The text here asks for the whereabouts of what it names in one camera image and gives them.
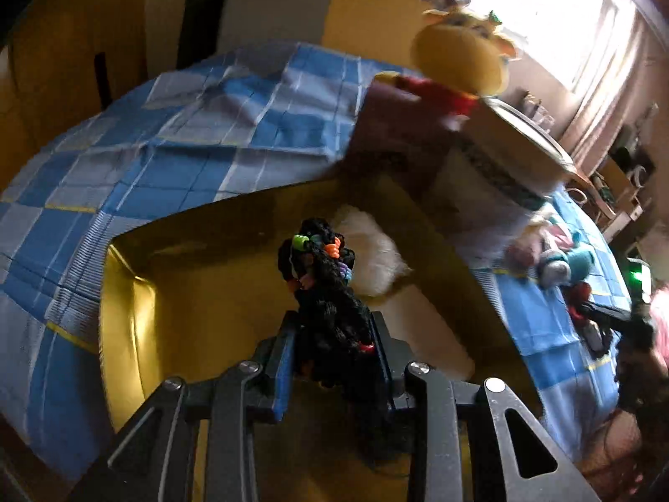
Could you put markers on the black braided beaded hair wig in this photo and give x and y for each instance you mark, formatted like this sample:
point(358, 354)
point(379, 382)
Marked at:
point(329, 314)

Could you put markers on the bright window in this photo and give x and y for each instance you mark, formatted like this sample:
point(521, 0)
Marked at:
point(543, 15)

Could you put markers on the clear plastic bag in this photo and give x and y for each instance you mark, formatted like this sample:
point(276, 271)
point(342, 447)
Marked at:
point(371, 256)

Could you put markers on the wooden side table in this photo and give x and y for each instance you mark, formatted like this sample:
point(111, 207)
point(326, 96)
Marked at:
point(611, 204)

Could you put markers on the black rolled mat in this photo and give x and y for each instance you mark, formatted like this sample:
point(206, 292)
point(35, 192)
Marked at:
point(204, 10)

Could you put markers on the pink plush toy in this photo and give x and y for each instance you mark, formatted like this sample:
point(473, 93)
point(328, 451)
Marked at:
point(522, 251)

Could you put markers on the yellow giraffe plush toy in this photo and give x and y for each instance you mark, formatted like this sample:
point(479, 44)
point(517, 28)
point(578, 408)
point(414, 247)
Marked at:
point(460, 57)

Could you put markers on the wooden wardrobe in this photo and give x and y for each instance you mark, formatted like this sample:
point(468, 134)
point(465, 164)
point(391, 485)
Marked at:
point(52, 63)

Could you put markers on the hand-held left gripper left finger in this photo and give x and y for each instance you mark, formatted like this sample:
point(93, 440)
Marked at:
point(285, 376)

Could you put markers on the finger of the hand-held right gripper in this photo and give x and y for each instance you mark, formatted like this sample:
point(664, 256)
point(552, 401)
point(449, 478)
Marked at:
point(616, 321)

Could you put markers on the pink box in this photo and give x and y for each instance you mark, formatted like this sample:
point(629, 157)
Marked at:
point(397, 136)

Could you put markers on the gold metal tray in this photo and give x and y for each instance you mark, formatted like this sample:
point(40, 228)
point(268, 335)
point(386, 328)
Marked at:
point(209, 282)

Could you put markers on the teal plush toy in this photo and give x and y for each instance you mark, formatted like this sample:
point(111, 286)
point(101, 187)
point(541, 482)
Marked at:
point(575, 264)

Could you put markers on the white powder can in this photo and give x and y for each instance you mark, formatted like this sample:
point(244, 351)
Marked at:
point(486, 198)

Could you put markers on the blue checkered bed sheet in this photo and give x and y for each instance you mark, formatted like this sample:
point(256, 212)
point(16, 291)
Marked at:
point(130, 167)

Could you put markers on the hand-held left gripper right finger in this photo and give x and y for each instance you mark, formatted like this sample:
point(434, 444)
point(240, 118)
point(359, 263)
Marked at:
point(392, 371)

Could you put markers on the grey and yellow headboard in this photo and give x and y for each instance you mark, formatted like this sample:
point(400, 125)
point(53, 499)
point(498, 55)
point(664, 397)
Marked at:
point(277, 10)

